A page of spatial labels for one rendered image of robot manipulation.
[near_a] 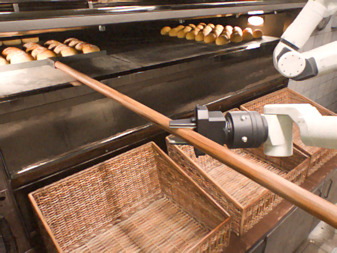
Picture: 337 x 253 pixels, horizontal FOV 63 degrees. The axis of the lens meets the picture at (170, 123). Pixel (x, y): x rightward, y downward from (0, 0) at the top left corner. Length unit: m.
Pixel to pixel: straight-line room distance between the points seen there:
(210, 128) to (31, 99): 0.61
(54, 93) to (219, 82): 0.89
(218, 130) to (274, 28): 1.61
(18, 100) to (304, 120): 0.81
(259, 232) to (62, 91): 0.95
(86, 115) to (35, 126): 0.18
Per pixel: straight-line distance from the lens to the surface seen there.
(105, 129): 1.12
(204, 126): 0.61
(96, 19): 0.86
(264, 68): 1.89
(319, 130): 0.61
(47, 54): 1.38
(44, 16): 0.81
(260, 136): 0.64
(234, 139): 0.62
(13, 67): 1.34
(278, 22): 2.15
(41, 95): 1.00
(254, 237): 1.25
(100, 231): 1.24
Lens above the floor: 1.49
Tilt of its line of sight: 26 degrees down
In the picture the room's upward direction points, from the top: straight up
